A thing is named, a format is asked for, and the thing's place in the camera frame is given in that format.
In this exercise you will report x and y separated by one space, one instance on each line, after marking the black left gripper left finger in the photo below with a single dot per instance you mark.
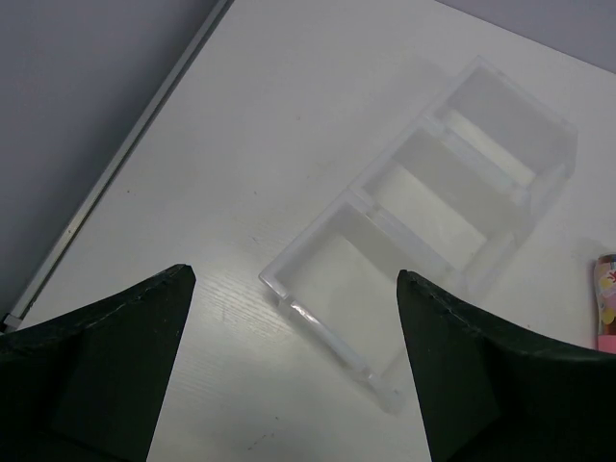
89 385

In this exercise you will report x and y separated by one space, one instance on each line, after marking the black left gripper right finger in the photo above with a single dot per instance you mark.
491 390

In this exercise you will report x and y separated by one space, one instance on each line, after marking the clear plastic organizer tray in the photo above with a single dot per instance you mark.
453 197

